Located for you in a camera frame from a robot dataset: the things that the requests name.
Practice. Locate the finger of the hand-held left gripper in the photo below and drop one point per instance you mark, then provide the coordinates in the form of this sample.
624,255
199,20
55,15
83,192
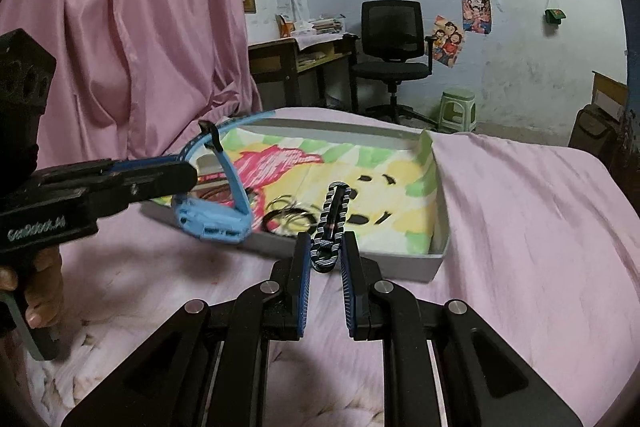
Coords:
150,184

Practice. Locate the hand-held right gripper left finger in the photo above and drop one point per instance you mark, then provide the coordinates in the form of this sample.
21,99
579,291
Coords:
302,287

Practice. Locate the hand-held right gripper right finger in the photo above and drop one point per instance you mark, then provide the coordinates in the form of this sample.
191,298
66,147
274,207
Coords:
350,297

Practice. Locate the grey shallow box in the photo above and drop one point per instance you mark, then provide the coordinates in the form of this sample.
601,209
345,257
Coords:
400,269

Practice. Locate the person's left hand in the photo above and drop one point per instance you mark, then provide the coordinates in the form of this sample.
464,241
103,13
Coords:
45,297

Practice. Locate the colourful printed cloth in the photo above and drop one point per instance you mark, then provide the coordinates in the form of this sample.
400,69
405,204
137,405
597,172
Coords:
400,207

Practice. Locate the pink curtain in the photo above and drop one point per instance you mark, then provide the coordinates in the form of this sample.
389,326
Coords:
150,32

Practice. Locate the dark wooden desk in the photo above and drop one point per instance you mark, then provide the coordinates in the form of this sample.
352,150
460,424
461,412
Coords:
270,57

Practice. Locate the green plastic stool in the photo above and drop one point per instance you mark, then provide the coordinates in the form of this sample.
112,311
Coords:
457,96

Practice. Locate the pile of papers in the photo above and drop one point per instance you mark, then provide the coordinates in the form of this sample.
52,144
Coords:
317,26

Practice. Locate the black office chair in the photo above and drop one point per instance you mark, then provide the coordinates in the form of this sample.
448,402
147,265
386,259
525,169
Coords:
392,24

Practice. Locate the dark bag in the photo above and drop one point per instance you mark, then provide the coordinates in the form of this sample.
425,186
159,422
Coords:
592,137

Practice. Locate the cardboard box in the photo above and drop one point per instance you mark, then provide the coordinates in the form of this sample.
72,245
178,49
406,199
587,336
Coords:
610,94

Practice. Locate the green hanging ornament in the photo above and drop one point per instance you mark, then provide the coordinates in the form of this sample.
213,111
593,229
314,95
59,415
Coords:
554,14

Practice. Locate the cartoon family wall poster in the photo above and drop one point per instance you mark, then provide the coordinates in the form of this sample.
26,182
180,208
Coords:
447,39

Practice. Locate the cartoon boy wall poster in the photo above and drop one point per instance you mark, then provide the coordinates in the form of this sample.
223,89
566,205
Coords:
476,12

